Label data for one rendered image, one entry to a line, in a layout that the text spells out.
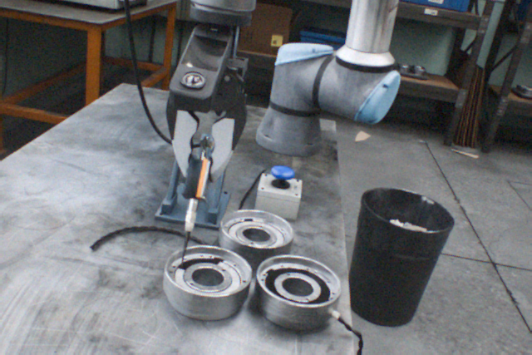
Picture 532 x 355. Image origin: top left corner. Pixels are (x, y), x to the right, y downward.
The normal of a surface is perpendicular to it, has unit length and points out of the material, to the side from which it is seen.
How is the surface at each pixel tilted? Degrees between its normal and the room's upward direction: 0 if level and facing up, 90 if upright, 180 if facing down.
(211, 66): 29
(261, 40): 92
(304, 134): 72
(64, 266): 0
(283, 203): 90
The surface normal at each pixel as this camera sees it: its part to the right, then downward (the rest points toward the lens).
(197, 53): 0.14, -0.62
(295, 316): -0.07, 0.36
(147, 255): 0.15, -0.92
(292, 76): -0.52, 0.25
